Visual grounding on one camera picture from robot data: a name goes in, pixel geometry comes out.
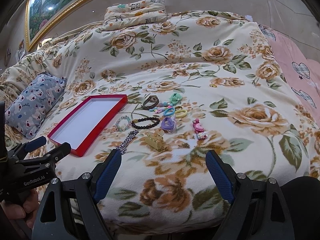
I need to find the silver chain bracelet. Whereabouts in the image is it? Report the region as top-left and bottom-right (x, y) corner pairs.
(115, 129), (139, 155)

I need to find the pastel crystal bead bracelet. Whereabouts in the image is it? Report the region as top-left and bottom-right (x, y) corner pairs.
(115, 115), (132, 133)

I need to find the gold hair claw clip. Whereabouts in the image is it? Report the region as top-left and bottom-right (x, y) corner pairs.
(144, 132), (165, 151)

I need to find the black bead bracelet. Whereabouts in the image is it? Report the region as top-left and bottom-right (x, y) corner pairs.
(131, 116), (161, 130)

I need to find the rose gold mesh band watch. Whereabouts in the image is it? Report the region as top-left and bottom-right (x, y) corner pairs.
(141, 95), (159, 110)

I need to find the mint green hair tie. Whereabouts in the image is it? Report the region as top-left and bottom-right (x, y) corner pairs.
(169, 92), (183, 106)

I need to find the person's left hand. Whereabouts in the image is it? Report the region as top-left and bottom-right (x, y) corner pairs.
(1, 189), (39, 229)

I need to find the red shallow box white inside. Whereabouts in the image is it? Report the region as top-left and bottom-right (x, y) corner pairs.
(48, 94), (127, 157)

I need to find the blue bear print pillow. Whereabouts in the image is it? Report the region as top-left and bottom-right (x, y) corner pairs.
(5, 72), (67, 139)

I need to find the white pink unicorn hair clip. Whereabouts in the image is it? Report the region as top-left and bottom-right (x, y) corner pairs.
(197, 132), (207, 140)

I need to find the pink flamingo hair clip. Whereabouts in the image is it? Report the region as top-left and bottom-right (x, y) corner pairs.
(193, 119), (204, 133)

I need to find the cream floral blanket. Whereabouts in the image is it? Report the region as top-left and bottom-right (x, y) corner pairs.
(1, 11), (319, 235)

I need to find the pink heart print sheet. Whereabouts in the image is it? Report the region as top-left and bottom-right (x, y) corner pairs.
(259, 24), (319, 124)

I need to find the gold framed landscape painting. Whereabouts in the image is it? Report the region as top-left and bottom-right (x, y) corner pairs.
(24, 0), (141, 53)

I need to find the cream panda print pillow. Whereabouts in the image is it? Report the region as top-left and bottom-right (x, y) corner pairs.
(103, 0), (168, 31)

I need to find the purple hair tie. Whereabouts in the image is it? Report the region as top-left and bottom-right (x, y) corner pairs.
(160, 116), (177, 133)

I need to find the yellow hair tie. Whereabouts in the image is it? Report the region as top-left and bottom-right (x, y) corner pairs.
(174, 108), (188, 119)

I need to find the colourful bead bracelet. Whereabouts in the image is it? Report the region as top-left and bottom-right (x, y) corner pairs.
(149, 101), (173, 113)

